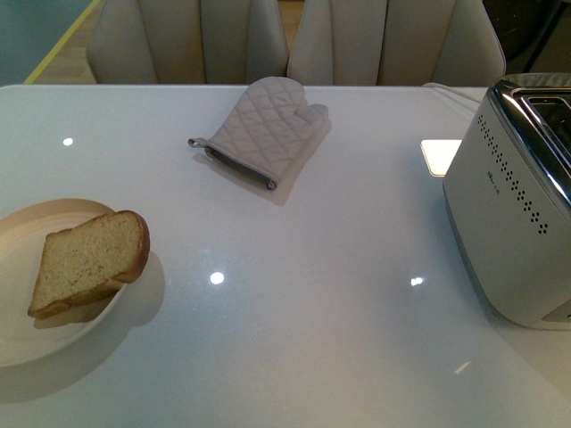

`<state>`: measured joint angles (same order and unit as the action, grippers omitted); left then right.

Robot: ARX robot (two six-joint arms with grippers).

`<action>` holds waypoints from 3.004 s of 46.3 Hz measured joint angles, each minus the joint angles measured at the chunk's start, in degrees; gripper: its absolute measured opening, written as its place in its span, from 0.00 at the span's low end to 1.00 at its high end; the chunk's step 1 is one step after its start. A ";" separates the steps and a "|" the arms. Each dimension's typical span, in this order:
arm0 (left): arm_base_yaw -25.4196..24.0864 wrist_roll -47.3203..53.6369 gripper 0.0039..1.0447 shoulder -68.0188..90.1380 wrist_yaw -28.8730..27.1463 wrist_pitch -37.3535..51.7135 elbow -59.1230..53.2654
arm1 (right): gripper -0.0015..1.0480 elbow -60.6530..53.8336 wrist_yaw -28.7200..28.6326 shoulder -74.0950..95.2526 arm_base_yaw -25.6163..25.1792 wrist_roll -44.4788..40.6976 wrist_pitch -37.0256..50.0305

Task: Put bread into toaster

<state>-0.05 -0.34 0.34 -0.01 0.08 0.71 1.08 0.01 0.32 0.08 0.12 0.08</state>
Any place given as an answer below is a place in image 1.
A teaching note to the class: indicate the toasted bread slice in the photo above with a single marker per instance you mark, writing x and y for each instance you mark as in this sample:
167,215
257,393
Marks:
89,262

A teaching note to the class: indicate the cream round plate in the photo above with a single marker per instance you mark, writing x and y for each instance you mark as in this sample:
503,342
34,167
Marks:
23,233

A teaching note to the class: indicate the white chrome-top toaster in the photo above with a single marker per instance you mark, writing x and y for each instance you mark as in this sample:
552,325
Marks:
507,193

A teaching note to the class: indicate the grey quilted oven mitt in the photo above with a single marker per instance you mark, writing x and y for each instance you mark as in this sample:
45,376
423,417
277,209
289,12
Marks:
266,130

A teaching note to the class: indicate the right beige upholstered chair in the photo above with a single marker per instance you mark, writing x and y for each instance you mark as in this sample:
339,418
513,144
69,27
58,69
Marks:
396,43

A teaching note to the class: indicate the beige upholstered chair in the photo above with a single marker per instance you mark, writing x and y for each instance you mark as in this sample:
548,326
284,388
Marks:
396,43
187,42

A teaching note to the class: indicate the left beige upholstered chair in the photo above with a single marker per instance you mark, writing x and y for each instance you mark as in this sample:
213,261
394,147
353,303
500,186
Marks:
187,42

